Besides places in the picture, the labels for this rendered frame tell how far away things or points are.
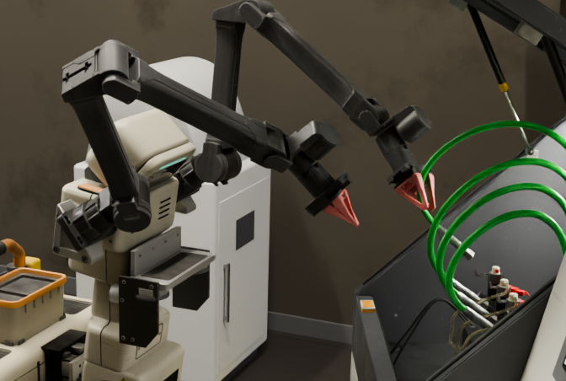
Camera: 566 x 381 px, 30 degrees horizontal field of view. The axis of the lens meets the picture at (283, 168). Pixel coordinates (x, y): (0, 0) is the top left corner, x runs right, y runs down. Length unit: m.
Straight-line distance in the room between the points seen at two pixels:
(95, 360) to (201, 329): 1.60
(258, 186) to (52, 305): 1.69
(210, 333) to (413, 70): 1.35
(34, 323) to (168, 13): 2.37
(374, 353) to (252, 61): 2.57
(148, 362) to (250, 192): 1.75
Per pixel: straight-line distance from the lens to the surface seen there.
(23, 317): 2.64
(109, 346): 2.49
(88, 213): 2.25
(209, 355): 4.11
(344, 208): 2.15
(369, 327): 2.38
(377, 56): 4.42
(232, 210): 4.05
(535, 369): 1.91
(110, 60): 1.93
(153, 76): 1.97
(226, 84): 2.54
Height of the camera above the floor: 1.83
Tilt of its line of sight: 13 degrees down
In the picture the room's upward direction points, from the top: 1 degrees clockwise
